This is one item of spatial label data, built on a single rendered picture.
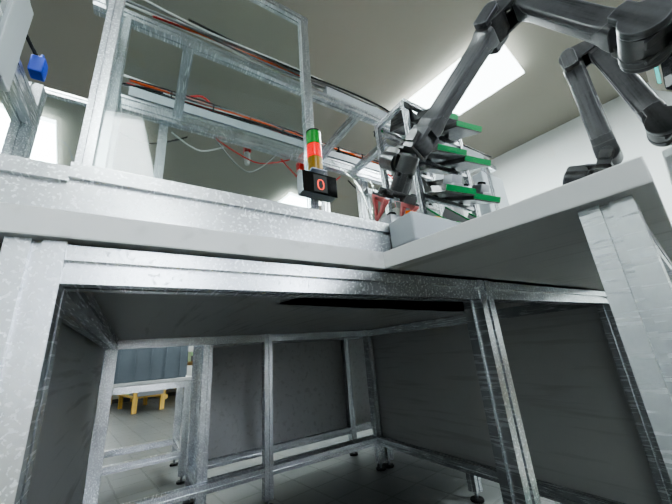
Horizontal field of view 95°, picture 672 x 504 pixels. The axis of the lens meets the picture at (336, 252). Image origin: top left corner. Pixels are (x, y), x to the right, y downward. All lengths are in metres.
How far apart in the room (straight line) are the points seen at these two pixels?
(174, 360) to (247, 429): 0.69
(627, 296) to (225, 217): 0.50
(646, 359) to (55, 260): 0.56
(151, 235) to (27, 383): 0.16
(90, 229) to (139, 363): 2.11
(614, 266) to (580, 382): 1.10
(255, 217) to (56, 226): 0.25
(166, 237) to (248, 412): 1.92
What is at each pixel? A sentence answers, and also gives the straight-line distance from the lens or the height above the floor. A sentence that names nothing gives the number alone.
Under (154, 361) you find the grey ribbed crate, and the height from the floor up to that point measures 0.73.
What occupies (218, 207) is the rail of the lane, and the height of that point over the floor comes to 0.93.
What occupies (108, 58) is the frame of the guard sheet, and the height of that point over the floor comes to 1.45.
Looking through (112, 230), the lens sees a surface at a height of 0.84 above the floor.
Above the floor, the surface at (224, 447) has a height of 0.22.
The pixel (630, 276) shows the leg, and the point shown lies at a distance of 0.42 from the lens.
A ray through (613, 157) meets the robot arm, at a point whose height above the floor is 1.19.
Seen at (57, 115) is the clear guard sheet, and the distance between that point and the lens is 2.06.
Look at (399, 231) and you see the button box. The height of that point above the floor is 0.93.
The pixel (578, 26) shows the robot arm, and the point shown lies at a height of 1.34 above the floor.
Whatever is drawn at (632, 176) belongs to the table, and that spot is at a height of 0.84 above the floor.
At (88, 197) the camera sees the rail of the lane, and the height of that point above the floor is 0.91.
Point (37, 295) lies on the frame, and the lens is 0.40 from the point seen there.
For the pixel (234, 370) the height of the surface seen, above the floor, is 0.64.
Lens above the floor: 0.70
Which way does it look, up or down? 18 degrees up
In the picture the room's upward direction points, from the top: 5 degrees counter-clockwise
